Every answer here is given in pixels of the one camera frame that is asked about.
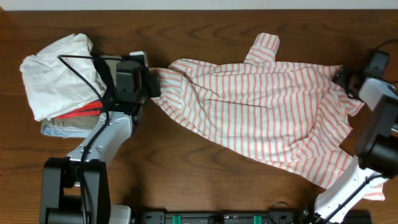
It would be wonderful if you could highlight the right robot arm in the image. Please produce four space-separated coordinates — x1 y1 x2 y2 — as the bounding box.
303 49 397 223

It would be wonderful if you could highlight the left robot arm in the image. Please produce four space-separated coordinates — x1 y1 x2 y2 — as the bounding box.
39 55 160 224

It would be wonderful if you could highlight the light blue folded garment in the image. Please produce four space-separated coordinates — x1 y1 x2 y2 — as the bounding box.
40 124 91 138

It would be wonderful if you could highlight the navy and red folded garment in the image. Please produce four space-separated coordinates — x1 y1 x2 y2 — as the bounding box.
54 55 109 119

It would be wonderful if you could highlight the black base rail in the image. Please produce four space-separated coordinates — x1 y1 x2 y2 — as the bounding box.
130 201 373 224

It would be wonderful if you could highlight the white crumpled garment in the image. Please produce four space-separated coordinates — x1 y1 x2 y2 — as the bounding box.
20 34 98 121

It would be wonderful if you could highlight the red white striped shirt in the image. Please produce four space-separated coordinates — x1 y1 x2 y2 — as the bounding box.
149 32 386 202

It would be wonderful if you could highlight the olive green folded garment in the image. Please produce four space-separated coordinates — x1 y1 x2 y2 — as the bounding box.
42 56 142 131

